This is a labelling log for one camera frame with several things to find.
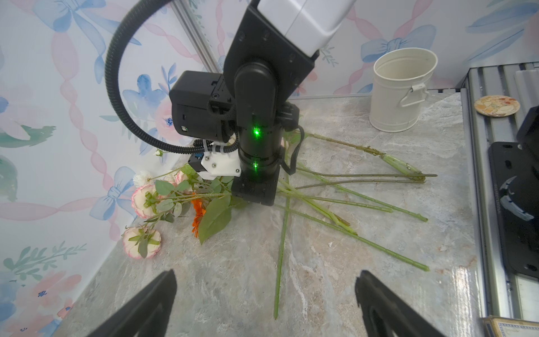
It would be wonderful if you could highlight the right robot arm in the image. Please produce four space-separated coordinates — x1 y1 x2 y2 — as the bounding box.
169 1 353 206

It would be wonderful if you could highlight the orange gerbera stem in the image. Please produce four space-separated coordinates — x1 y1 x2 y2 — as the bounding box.
191 199 206 238

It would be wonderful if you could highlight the playing card box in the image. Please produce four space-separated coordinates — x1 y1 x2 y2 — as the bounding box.
482 316 539 337

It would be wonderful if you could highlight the pink ranunculus spray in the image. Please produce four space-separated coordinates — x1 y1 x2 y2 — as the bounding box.
122 165 246 260

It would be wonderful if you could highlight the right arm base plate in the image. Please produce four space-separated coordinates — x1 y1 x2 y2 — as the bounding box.
488 106 538 279

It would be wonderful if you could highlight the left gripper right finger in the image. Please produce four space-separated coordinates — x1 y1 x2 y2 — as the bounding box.
355 270 443 337

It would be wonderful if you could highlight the white metal bucket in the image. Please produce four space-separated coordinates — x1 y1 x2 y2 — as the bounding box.
369 48 438 133

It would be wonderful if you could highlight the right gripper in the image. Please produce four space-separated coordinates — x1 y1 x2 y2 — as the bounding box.
232 161 279 206

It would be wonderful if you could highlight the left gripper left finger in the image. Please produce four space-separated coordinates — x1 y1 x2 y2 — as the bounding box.
90 270 177 336

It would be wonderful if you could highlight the small white flower spray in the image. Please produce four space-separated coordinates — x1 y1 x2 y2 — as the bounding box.
133 168 186 188

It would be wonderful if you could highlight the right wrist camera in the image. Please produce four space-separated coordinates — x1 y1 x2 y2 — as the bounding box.
188 150 241 181

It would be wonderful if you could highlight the orange poppy green leaves stem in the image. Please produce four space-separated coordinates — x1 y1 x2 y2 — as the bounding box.
305 133 428 182

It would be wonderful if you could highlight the aluminium rail frame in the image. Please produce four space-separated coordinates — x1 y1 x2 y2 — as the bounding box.
461 63 538 322

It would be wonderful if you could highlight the round floral coaster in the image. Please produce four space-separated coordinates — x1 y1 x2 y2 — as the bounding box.
474 95 521 117

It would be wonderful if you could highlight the white rose bud stem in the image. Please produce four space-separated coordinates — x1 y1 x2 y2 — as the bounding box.
273 193 291 320

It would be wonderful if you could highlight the pink rose stem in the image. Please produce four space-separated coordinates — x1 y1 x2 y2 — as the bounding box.
275 186 430 272

